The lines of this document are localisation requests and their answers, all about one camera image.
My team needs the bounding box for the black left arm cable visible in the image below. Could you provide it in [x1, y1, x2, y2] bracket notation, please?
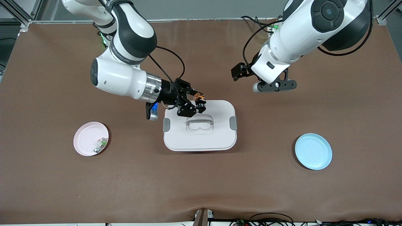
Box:
[242, 20, 283, 68]

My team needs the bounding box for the looped black floor cable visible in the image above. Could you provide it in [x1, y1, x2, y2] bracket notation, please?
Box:
[250, 213, 295, 226]

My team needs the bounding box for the orange push button switch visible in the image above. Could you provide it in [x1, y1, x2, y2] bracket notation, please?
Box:
[192, 92, 207, 105]

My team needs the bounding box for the light blue round plate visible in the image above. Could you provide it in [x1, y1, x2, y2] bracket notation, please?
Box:
[295, 133, 333, 170]

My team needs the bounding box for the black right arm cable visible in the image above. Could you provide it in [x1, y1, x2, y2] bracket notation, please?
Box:
[148, 46, 186, 110]

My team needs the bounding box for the brown table mat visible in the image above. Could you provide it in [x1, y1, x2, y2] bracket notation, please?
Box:
[0, 18, 402, 224]

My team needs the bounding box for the white lidded storage box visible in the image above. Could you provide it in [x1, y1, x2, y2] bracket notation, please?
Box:
[163, 100, 238, 152]

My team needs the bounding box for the black arm base cable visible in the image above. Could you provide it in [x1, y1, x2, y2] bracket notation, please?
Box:
[241, 16, 274, 29]

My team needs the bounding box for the green push button switch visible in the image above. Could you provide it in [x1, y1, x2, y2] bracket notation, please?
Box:
[93, 137, 108, 153]

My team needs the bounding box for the pale pink round plate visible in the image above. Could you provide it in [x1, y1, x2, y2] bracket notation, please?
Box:
[73, 121, 109, 157]

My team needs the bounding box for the aluminium frame post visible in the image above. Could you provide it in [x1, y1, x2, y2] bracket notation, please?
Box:
[375, 0, 402, 25]
[0, 0, 43, 28]

